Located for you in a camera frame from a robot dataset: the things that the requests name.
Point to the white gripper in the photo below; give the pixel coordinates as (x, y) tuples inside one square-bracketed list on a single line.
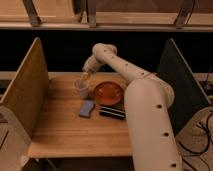
[(91, 66)]

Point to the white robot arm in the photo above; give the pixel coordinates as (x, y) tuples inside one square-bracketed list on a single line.
[(146, 102)]

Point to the red round bowl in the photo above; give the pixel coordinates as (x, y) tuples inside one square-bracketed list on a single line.
[(108, 93)]

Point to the blue sponge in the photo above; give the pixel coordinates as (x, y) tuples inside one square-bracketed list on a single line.
[(86, 109)]

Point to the black rectangular case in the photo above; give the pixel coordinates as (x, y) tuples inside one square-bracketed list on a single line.
[(112, 112)]

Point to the left wooden side panel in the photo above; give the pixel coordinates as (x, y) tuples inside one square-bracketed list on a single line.
[(24, 97)]

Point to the right dark side panel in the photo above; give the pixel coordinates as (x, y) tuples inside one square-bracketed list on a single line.
[(189, 95)]

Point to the wooden shelf frame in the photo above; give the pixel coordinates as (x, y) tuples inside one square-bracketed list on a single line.
[(111, 15)]

